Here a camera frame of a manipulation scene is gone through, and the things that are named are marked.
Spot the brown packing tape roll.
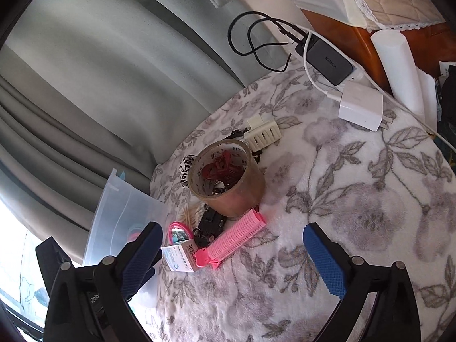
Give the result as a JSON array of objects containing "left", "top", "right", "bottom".
[{"left": 187, "top": 139, "right": 266, "bottom": 220}]

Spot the clear plastic storage container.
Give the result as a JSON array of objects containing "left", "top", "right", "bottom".
[{"left": 83, "top": 168, "right": 169, "bottom": 268}]

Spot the grey curtain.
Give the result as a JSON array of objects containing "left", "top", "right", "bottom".
[{"left": 0, "top": 0, "right": 297, "bottom": 257}]

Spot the black plastic clip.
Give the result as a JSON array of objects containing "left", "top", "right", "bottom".
[{"left": 193, "top": 204, "right": 227, "bottom": 247}]

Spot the small white blue box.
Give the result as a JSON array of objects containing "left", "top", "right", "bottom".
[{"left": 160, "top": 240, "right": 201, "bottom": 273}]

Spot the dark grey power adapter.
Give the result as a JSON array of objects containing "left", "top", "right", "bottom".
[{"left": 294, "top": 35, "right": 357, "bottom": 87}]

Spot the cream plastic hair clip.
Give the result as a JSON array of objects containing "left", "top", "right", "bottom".
[{"left": 243, "top": 115, "right": 284, "bottom": 152}]

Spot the glass window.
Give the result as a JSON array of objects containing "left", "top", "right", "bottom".
[{"left": 0, "top": 198, "right": 48, "bottom": 332}]

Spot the black cable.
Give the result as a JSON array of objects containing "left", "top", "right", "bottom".
[
  {"left": 228, "top": 11, "right": 304, "bottom": 56},
  {"left": 247, "top": 18, "right": 304, "bottom": 72}
]

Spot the white charging cable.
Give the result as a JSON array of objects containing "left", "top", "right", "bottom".
[{"left": 302, "top": 30, "right": 343, "bottom": 103}]

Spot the white power adapter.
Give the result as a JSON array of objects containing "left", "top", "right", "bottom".
[{"left": 337, "top": 80, "right": 395, "bottom": 133}]

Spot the leopard print scrunchie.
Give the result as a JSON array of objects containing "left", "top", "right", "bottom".
[{"left": 177, "top": 154, "right": 197, "bottom": 188}]

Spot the white paper roll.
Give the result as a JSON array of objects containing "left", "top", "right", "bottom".
[{"left": 369, "top": 28, "right": 437, "bottom": 129}]

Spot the red claw hair clip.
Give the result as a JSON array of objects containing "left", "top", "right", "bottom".
[{"left": 202, "top": 151, "right": 247, "bottom": 183}]

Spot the black beaded headband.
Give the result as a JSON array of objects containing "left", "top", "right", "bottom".
[{"left": 227, "top": 127, "right": 265, "bottom": 165}]

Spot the pink hair roller clip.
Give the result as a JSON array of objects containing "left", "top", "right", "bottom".
[{"left": 194, "top": 207, "right": 266, "bottom": 270}]

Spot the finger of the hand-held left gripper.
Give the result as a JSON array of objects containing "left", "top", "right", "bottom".
[{"left": 125, "top": 256, "right": 159, "bottom": 298}]

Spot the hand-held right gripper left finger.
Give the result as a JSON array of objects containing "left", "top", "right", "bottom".
[{"left": 44, "top": 221, "right": 164, "bottom": 342}]

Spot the bag of cotton swabs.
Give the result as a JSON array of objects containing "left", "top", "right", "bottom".
[{"left": 177, "top": 202, "right": 204, "bottom": 229}]

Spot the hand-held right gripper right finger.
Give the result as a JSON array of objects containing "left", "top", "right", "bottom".
[{"left": 302, "top": 222, "right": 423, "bottom": 342}]

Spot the brown wooden furniture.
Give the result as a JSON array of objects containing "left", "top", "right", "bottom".
[{"left": 298, "top": 6, "right": 456, "bottom": 95}]

